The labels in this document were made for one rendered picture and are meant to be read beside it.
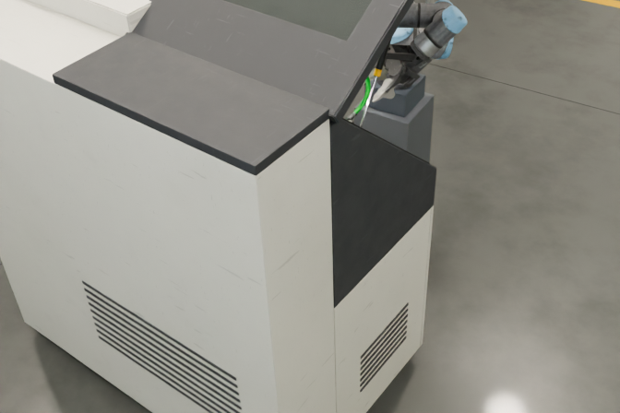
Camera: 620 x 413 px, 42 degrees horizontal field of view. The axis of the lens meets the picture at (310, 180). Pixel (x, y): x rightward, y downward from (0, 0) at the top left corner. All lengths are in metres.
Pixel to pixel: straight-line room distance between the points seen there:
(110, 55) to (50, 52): 0.21
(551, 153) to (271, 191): 2.75
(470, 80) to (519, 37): 0.65
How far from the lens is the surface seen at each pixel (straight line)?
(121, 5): 2.41
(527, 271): 3.71
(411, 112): 3.19
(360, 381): 2.85
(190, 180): 1.97
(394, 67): 2.44
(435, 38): 2.40
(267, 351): 2.22
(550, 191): 4.17
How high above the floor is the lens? 2.56
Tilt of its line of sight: 38 degrees down
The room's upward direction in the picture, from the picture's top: 2 degrees counter-clockwise
